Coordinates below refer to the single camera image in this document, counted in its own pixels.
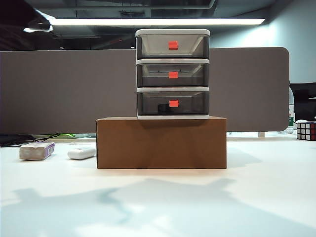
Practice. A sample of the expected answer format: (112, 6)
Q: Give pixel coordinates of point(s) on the brown cardboard box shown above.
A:
(160, 143)

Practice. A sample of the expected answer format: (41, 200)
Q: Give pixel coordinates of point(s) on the white oval plastic case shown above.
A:
(81, 153)

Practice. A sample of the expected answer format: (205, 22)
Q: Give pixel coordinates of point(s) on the long ceiling light strip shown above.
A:
(148, 21)

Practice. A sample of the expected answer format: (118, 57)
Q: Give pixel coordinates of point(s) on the grey desk partition panel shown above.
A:
(61, 93)

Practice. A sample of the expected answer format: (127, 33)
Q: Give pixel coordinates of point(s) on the white partition foot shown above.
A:
(261, 134)

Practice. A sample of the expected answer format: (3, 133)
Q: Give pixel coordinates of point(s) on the beige eraser in purple sleeve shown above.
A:
(34, 151)

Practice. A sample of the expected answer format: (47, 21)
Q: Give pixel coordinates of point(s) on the black monitor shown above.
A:
(304, 98)

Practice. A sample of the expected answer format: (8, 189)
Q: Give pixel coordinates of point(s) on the black Rubik's cube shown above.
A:
(306, 130)

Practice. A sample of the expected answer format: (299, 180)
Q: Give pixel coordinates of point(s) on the white plastic drawer cabinet frame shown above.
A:
(172, 31)

